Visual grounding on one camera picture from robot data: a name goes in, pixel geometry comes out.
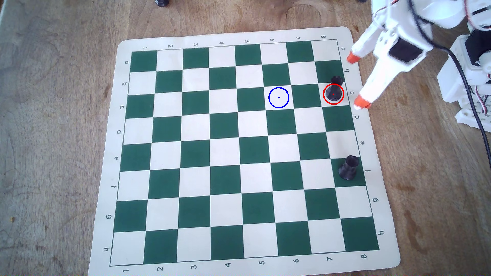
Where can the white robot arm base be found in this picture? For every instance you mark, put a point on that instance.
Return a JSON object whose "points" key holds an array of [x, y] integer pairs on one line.
{"points": [[456, 84]]}

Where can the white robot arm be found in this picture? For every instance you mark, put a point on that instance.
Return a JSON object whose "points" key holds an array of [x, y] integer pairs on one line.
{"points": [[445, 11]]}

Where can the black chess pawn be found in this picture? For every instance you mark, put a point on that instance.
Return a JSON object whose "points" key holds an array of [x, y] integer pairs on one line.
{"points": [[333, 92]]}

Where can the small black chess piece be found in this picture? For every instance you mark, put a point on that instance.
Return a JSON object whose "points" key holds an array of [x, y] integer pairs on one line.
{"points": [[162, 2]]}

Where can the white gripper, black motor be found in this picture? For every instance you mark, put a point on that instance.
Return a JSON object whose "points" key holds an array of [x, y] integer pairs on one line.
{"points": [[404, 53]]}

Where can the black chess rook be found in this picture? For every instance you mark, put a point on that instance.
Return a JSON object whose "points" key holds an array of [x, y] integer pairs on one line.
{"points": [[348, 168]]}

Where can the green and white chess mat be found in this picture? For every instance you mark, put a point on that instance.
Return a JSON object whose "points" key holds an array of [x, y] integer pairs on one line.
{"points": [[230, 153]]}

